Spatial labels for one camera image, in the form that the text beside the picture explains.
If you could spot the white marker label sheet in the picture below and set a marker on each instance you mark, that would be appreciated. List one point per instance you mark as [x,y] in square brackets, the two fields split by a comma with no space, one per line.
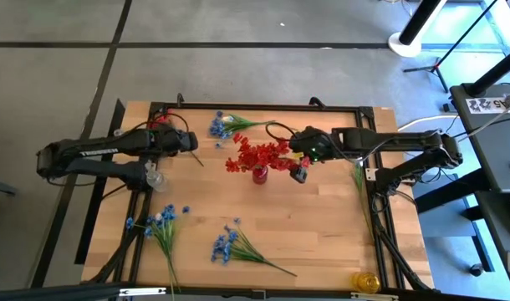
[487,104]

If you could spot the black crossbar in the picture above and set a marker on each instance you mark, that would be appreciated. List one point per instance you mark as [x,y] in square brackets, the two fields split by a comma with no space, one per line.
[50,292]

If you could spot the red ribbed glass vase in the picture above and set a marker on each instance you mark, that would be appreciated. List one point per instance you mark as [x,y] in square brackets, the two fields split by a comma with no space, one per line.
[259,176]

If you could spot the black aluminium table frame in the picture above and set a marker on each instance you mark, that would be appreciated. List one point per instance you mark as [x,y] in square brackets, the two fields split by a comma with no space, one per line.
[259,107]

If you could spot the black tripod stand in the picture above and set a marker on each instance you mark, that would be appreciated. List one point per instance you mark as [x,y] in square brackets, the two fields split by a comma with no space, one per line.
[437,67]

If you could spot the black pole with white base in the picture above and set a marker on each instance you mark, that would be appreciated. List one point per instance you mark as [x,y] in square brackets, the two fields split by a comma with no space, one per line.
[405,48]

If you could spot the red artificial flower bunch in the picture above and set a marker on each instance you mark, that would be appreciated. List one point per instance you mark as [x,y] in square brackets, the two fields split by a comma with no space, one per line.
[255,158]
[286,164]

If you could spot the blue artificial flower bunch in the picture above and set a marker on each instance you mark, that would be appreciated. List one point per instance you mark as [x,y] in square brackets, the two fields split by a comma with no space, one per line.
[168,216]
[221,127]
[227,246]

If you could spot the yellow glass vase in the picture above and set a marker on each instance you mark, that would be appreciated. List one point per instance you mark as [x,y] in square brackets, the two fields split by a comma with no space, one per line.
[365,282]

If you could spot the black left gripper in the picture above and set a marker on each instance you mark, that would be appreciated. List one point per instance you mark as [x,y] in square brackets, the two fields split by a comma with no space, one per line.
[182,142]

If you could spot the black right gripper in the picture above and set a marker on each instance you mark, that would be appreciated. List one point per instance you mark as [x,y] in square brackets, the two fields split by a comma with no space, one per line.
[313,144]

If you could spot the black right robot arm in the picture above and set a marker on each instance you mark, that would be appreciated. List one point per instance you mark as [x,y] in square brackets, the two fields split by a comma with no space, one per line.
[397,140]

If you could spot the white artificial flower bunch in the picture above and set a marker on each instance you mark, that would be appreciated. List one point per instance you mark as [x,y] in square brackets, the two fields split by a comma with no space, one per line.
[358,177]

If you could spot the black side table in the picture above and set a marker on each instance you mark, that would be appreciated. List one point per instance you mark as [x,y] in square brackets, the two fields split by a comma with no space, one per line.
[493,138]

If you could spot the black caster wheel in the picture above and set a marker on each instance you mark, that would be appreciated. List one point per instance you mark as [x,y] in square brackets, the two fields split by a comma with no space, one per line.
[475,270]

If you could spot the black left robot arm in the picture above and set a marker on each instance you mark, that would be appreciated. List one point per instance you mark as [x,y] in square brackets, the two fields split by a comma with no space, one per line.
[71,148]

